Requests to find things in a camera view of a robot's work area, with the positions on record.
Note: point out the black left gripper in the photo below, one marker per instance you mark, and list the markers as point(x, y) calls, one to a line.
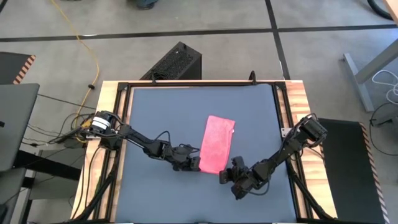
point(182, 160)

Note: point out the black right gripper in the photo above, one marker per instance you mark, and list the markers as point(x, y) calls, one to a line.
point(245, 180)

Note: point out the pink terry towel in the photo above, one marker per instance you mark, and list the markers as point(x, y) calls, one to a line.
point(217, 143)

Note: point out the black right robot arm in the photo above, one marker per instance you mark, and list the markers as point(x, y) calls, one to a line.
point(280, 155)

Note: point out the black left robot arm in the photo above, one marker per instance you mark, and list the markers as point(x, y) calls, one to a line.
point(140, 140)

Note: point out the blue-grey table mat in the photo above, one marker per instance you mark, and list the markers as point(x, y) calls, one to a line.
point(202, 199)

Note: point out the black perforated computer tower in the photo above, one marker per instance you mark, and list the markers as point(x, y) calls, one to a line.
point(177, 62)

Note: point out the black mat with striped edge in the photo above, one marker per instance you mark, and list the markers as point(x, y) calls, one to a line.
point(345, 171)
point(9, 67)

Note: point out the grey side desk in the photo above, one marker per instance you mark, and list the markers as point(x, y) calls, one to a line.
point(56, 189)

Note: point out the grey desk leg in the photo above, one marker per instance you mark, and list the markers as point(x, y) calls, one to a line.
point(357, 81)

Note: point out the wooden desk top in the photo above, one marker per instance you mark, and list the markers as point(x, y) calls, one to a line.
point(392, 7)

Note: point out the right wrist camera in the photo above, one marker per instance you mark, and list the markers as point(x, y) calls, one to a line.
point(224, 177)

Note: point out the black frame clamp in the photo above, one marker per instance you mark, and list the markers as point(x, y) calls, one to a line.
point(252, 79)
point(153, 81)

